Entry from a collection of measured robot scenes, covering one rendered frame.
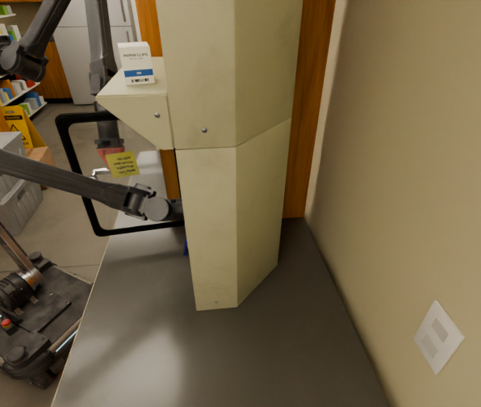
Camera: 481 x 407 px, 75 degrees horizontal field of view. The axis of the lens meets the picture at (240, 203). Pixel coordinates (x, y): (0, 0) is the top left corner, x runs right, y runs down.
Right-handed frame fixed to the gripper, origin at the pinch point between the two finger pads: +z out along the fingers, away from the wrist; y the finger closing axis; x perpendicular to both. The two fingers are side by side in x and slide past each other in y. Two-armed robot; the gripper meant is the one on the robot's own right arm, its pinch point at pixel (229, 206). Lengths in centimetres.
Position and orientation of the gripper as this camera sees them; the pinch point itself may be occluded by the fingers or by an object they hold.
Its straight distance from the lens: 82.7
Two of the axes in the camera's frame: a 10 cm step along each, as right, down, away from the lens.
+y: -0.9, -5.7, 8.2
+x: 0.1, 8.2, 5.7
